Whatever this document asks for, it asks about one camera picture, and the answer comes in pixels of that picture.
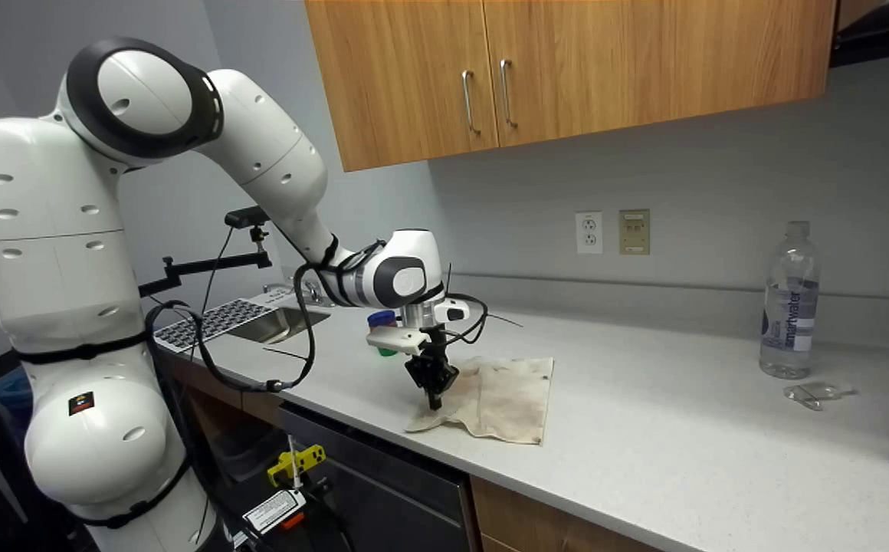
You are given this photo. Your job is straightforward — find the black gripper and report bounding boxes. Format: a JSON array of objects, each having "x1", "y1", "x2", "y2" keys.
[{"x1": 403, "y1": 325, "x2": 456, "y2": 412}]

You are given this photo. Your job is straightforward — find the beige cloth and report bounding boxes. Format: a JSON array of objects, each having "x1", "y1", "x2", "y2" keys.
[{"x1": 410, "y1": 356, "x2": 554, "y2": 445}]

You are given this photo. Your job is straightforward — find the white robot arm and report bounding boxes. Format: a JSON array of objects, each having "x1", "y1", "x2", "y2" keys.
[{"x1": 0, "y1": 38, "x2": 456, "y2": 552}]

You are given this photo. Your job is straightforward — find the blue green stacked cups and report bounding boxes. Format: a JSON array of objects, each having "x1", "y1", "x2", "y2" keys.
[{"x1": 368, "y1": 308, "x2": 398, "y2": 356}]

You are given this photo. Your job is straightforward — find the black dishwasher front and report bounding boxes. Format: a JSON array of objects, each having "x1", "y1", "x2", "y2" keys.
[{"x1": 280, "y1": 403, "x2": 479, "y2": 552}]

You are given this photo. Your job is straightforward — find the yellow clamp tool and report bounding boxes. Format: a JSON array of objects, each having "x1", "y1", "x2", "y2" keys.
[{"x1": 265, "y1": 445, "x2": 329, "y2": 486}]

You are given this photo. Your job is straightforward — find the steel sink basin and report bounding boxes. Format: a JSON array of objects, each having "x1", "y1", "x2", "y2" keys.
[{"x1": 233, "y1": 306, "x2": 323, "y2": 342}]

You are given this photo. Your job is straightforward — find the dish drying rack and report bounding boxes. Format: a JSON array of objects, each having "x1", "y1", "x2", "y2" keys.
[{"x1": 153, "y1": 300, "x2": 265, "y2": 351}]

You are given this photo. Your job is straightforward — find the clear plastic water bottle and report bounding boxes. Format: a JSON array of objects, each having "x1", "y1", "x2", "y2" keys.
[{"x1": 761, "y1": 222, "x2": 817, "y2": 380}]

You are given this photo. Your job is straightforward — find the crumpled clear plastic wrapper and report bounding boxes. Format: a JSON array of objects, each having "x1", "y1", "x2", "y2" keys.
[{"x1": 785, "y1": 380, "x2": 855, "y2": 412}]

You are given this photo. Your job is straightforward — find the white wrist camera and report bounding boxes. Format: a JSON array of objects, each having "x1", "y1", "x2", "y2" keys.
[{"x1": 396, "y1": 325, "x2": 429, "y2": 356}]

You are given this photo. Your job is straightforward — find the white wall outlet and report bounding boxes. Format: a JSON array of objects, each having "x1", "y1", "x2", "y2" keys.
[{"x1": 575, "y1": 210, "x2": 604, "y2": 253}]

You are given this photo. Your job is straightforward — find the black camera on stand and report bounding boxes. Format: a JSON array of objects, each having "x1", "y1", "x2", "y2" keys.
[{"x1": 137, "y1": 206, "x2": 269, "y2": 297}]

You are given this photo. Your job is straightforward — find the beige wall switch plate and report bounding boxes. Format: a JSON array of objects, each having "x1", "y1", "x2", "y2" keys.
[{"x1": 618, "y1": 207, "x2": 650, "y2": 253}]

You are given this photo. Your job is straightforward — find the wooden wall cabinet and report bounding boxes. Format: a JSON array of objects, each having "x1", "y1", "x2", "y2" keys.
[{"x1": 303, "y1": 0, "x2": 836, "y2": 168}]

